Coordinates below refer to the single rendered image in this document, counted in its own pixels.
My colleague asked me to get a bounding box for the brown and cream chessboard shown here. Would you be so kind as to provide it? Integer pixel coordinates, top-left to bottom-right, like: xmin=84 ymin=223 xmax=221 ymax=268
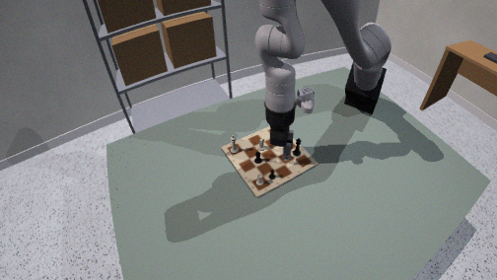
xmin=222 ymin=126 xmax=318 ymax=198

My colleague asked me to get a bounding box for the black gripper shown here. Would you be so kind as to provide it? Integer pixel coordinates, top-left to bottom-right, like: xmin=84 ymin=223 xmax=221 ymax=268
xmin=264 ymin=87 xmax=314 ymax=161

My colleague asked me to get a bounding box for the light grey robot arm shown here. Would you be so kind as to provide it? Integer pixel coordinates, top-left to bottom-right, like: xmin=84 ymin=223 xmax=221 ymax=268
xmin=255 ymin=0 xmax=391 ymax=95

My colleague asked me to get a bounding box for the white chess king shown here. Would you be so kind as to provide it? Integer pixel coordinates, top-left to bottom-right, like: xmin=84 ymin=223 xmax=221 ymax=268
xmin=231 ymin=135 xmax=239 ymax=154

